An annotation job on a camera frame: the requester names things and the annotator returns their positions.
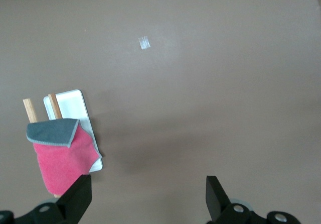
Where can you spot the white rectangular tray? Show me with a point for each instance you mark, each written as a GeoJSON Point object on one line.
{"type": "Point", "coordinates": [72, 106]}

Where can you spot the clear tape piece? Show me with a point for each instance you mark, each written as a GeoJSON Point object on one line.
{"type": "Point", "coordinates": [144, 43]}

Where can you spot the wooden chopstick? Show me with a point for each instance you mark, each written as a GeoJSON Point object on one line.
{"type": "Point", "coordinates": [30, 109]}
{"type": "Point", "coordinates": [55, 107]}

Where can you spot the pink and grey cloth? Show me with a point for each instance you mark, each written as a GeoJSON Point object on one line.
{"type": "Point", "coordinates": [62, 158]}

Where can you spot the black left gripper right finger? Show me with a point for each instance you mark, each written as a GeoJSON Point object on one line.
{"type": "Point", "coordinates": [217, 199]}

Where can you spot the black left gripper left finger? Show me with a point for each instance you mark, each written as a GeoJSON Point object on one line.
{"type": "Point", "coordinates": [77, 196]}

